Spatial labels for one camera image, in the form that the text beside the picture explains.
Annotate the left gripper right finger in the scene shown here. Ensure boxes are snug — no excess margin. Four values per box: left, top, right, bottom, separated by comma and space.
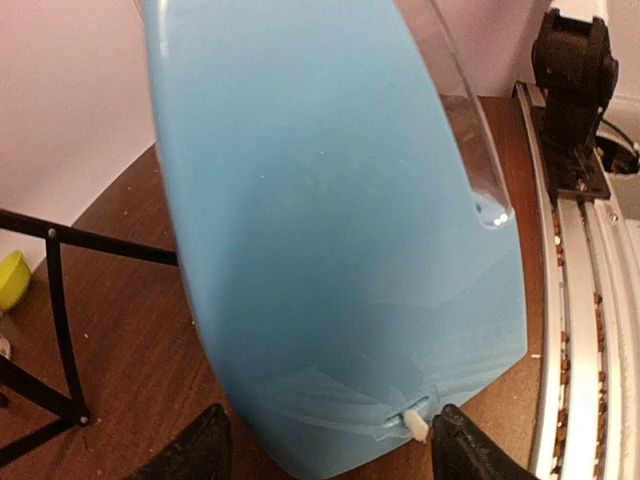
431, 404, 536, 480

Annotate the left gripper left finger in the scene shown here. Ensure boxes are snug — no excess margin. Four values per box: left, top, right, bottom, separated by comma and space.
127, 403, 232, 479

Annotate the black music stand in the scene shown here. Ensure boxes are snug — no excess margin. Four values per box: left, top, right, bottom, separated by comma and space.
1, 209, 178, 467

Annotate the blue metronome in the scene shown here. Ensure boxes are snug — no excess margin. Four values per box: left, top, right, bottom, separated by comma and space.
143, 1, 527, 479

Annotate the white floral mug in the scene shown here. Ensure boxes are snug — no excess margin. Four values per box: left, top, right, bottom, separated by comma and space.
0, 335, 12, 360

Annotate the green bowl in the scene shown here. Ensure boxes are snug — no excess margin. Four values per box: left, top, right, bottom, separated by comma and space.
0, 250, 31, 312

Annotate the front aluminium rail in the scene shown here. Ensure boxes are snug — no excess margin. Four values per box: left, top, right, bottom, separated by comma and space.
514, 82, 639, 479

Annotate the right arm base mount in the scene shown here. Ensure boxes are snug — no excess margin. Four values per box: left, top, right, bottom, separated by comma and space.
531, 8, 619, 201

